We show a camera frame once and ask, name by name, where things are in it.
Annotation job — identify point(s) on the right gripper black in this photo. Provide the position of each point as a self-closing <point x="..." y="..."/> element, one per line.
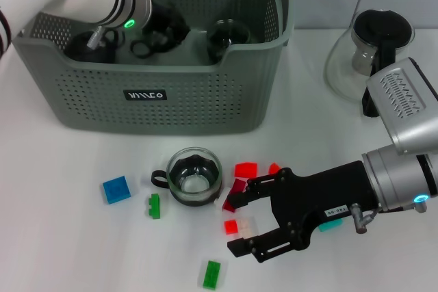
<point x="325" y="196"/>

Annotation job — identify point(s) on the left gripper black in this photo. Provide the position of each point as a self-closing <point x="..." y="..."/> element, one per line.
<point x="167" y="18"/>

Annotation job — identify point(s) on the glass teacup with black base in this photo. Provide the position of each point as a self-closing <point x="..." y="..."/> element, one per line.
<point x="227" y="37"/>
<point x="181" y="169"/>
<point x="157" y="37"/>

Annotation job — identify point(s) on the translucent pale building block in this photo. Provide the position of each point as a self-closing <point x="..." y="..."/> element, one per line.
<point x="244" y="227"/>

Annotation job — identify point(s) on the small square red block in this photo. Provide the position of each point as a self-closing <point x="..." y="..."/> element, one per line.
<point x="231" y="227"/>

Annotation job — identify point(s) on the long dark red block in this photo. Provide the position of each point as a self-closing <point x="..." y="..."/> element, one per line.
<point x="239" y="184"/>

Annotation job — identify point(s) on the tiny bright red block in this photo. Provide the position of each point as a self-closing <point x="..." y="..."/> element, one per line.
<point x="274" y="168"/>

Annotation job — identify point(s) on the flat bright red block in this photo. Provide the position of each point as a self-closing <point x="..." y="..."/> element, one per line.
<point x="246" y="170"/>

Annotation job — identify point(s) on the teal square building block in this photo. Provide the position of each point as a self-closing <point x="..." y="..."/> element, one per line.
<point x="330" y="227"/>

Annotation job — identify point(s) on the long green building block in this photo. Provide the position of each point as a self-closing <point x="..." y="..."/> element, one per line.
<point x="211" y="274"/>

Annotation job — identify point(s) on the grey perforated plastic storage bin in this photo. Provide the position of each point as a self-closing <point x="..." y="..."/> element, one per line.
<point x="137" y="114"/>

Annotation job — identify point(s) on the small green building block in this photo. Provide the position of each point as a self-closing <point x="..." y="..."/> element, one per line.
<point x="154" y="208"/>

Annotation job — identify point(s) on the blue square building block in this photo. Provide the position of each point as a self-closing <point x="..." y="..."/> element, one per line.
<point x="116" y="189"/>

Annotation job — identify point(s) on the dark brown clay teapot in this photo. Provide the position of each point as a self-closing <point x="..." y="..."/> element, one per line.
<point x="82" y="52"/>

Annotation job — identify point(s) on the glass teapot with black lid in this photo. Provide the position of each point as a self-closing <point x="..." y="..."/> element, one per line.
<point x="381" y="27"/>

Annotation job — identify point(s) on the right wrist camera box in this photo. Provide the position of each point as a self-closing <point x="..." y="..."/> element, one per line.
<point x="403" y="114"/>

